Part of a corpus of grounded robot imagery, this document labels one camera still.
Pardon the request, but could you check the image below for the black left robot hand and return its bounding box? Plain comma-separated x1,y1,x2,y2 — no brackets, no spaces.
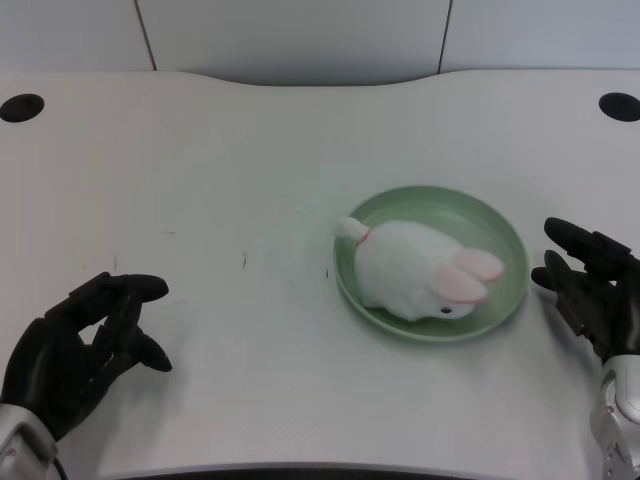
0,272,174,442

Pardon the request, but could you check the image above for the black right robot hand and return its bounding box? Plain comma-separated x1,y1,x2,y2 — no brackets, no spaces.
530,216,640,364

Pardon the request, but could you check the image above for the white plush rabbit doll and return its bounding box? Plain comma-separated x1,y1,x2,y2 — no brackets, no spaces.
330,217,505,322

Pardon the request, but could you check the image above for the green round plate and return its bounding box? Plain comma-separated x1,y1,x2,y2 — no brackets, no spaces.
333,185,531,344

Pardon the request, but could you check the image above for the black table cable grommet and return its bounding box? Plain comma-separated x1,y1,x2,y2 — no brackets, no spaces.
0,93,46,124
598,91,640,123

